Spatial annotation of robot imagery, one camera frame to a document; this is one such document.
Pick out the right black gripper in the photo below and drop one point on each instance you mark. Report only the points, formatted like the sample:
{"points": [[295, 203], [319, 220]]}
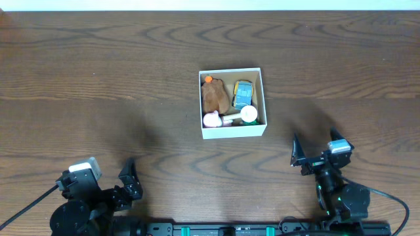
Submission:
{"points": [[313, 164]]}

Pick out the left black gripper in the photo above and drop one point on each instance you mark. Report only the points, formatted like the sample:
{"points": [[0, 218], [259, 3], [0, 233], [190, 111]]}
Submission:
{"points": [[115, 191]]}

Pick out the green round toy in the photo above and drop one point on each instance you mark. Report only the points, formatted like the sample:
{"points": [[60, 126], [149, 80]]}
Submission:
{"points": [[255, 122]]}

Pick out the white round wooden toy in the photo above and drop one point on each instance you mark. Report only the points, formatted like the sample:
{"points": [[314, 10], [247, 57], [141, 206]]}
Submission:
{"points": [[247, 114]]}

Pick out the yellow grey toy truck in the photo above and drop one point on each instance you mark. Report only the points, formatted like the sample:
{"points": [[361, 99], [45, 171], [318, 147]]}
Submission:
{"points": [[243, 92]]}

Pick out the white cardboard box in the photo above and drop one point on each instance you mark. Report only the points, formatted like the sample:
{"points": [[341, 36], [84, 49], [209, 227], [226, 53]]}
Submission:
{"points": [[229, 78]]}

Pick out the pink duck toy with hat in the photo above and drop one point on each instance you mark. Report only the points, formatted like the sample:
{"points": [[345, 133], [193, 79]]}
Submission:
{"points": [[214, 120]]}

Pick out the brown plush bear toy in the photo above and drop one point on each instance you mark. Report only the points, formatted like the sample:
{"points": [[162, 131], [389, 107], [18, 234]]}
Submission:
{"points": [[214, 96]]}

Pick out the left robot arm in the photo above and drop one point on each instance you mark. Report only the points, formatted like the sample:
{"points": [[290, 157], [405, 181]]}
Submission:
{"points": [[90, 210]]}

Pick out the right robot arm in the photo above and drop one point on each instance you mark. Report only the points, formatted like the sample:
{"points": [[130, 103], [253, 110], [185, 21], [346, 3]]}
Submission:
{"points": [[343, 203]]}

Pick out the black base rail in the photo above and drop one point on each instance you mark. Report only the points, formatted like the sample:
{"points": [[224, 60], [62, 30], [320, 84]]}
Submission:
{"points": [[246, 229]]}

